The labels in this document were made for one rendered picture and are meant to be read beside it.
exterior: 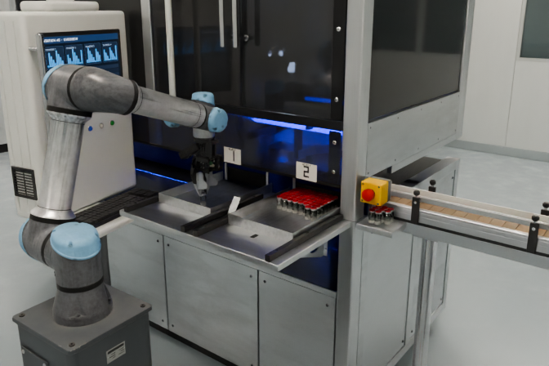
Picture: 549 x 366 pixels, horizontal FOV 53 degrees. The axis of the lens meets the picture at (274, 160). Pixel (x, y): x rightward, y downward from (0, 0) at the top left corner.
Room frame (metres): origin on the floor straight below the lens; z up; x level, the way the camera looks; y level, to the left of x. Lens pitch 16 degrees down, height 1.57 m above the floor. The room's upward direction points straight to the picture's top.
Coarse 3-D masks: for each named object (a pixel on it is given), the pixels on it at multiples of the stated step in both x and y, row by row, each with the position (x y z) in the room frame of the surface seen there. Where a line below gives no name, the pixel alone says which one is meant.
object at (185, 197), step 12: (168, 192) 1.90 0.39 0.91; (180, 192) 1.95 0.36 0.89; (192, 192) 1.97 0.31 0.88; (216, 192) 1.97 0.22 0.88; (228, 192) 1.97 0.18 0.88; (240, 192) 1.97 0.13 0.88; (252, 192) 1.89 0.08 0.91; (264, 192) 1.94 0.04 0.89; (168, 204) 1.84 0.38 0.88; (180, 204) 1.80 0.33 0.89; (192, 204) 1.77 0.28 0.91; (216, 204) 1.84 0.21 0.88; (228, 204) 1.78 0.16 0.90
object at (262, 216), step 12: (252, 204) 1.76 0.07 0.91; (264, 204) 1.81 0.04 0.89; (276, 204) 1.84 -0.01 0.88; (228, 216) 1.66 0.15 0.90; (240, 216) 1.71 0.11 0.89; (252, 216) 1.72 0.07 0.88; (264, 216) 1.72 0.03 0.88; (276, 216) 1.72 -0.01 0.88; (288, 216) 1.72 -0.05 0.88; (300, 216) 1.72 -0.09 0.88; (324, 216) 1.65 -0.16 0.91; (252, 228) 1.60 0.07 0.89; (264, 228) 1.57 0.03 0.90; (276, 228) 1.54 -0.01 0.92; (288, 228) 1.62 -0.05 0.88; (300, 228) 1.62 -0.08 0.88; (288, 240) 1.52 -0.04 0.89
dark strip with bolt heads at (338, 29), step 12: (336, 0) 1.74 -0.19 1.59; (336, 12) 1.74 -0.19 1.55; (336, 24) 1.74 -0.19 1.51; (336, 36) 1.74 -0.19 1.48; (336, 48) 1.73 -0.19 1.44; (336, 60) 1.73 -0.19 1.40; (336, 72) 1.73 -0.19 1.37; (336, 84) 1.73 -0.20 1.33; (336, 96) 1.73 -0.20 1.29; (336, 108) 1.73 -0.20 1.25
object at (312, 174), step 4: (300, 164) 1.81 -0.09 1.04; (304, 164) 1.80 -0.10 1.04; (308, 164) 1.79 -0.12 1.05; (312, 164) 1.78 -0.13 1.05; (300, 168) 1.81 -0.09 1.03; (304, 168) 1.80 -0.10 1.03; (312, 168) 1.78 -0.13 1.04; (316, 168) 1.77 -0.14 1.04; (300, 172) 1.81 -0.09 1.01; (312, 172) 1.78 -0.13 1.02; (316, 172) 1.77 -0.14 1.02; (296, 176) 1.82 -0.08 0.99; (300, 176) 1.81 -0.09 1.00; (312, 176) 1.78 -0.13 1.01; (316, 176) 1.77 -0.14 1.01; (308, 180) 1.79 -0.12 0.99; (312, 180) 1.78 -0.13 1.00; (316, 180) 1.77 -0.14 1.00
